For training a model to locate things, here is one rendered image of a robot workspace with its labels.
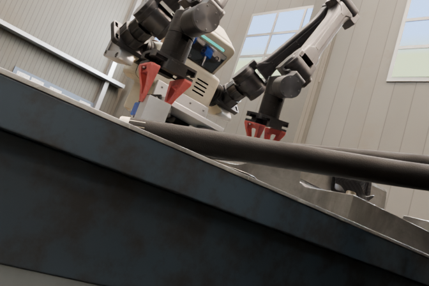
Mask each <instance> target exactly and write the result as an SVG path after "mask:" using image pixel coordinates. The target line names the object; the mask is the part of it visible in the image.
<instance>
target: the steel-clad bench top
mask: <svg viewBox="0 0 429 286"><path fill-rule="evenodd" d="M0 74H2V75H4V76H7V77H9V78H11V79H13V80H16V81H18V82H21V83H23V84H25V85H27V86H30V87H32V88H35V89H37V90H39V91H41V92H44V93H46V94H49V95H51V96H53V97H55V98H58V99H60V100H62V101H64V102H67V103H69V104H72V105H74V106H76V107H78V108H81V109H83V110H86V111H88V112H90V113H92V114H95V115H97V116H100V117H102V118H104V119H107V120H109V121H111V122H113V123H116V124H118V125H120V126H123V127H125V128H127V129H129V130H132V131H134V132H137V133H139V134H141V135H144V136H146V137H149V138H150V139H153V140H155V141H157V142H160V143H162V144H165V145H166V146H169V147H172V148H174V149H177V150H178V151H181V152H183V153H186V154H188V155H190V156H192V157H194V158H197V159H199V160H202V161H203V162H206V163H209V164H211V165H214V166H215V167H218V168H220V169H223V170H225V171H227V172H230V173H232V174H234V175H236V176H239V177H242V178H243V179H246V180H248V181H251V182H253V183H255V184H257V185H260V186H262V187H265V188H267V189H269V190H271V191H274V192H276V193H279V194H280V195H283V196H285V197H288V198H290V199H292V200H295V201H297V202H299V203H302V204H304V205H306V206H308V207H311V208H313V209H316V210H318V211H320V212H322V213H325V214H327V215H329V216H332V217H334V218H336V219H339V220H341V221H343V222H345V223H348V224H350V225H353V226H355V227H357V228H359V229H362V230H364V231H367V232H369V233H371V234H373V235H376V236H378V237H381V238H382V239H385V240H387V241H390V242H392V243H394V244H396V245H399V246H401V247H404V248H406V249H408V250H410V251H413V252H415V253H418V254H420V255H422V256H424V257H427V258H429V255H428V254H426V253H423V252H421V251H419V250H417V249H414V248H412V247H410V246H407V245H405V244H403V243H401V242H398V241H396V240H394V239H391V238H390V237H387V236H384V235H382V234H380V233H378V232H376V231H373V230H371V229H368V228H366V227H364V226H362V225H360V224H357V223H355V222H352V221H350V220H348V219H346V218H344V217H341V216H339V215H337V214H334V213H332V212H330V211H328V210H325V209H323V208H321V207H319V206H316V205H314V204H311V203H309V202H307V201H305V200H303V199H300V198H298V197H295V196H293V195H291V194H289V193H287V192H284V191H282V190H279V189H277V188H275V187H273V186H271V185H268V184H266V183H263V182H262V181H259V180H257V179H254V178H252V177H250V176H247V175H246V174H243V173H241V172H238V171H236V170H234V169H232V168H230V167H227V166H225V165H222V164H221V163H218V162H216V161H214V160H211V159H209V158H206V157H205V156H202V155H200V154H198V153H195V152H193V151H190V150H189V149H186V148H184V147H181V146H179V145H177V144H175V143H173V142H170V141H168V140H165V139H163V138H161V137H159V136H157V135H154V134H152V133H149V132H147V131H145V130H143V129H141V128H138V127H136V126H134V125H132V124H129V123H127V122H124V121H122V120H120V119H118V118H116V117H113V116H111V115H108V114H106V113H104V112H102V111H100V110H97V109H95V108H92V107H90V106H88V105H86V104H84V103H81V102H78V101H77V100H74V99H72V98H70V97H68V96H65V95H63V94H61V93H58V92H56V91H54V90H51V89H49V88H47V87H45V86H42V85H40V84H38V83H35V82H33V81H32V80H29V79H26V78H24V77H22V76H20V75H17V74H15V73H13V72H11V71H8V70H5V69H4V68H2V67H0Z"/></svg>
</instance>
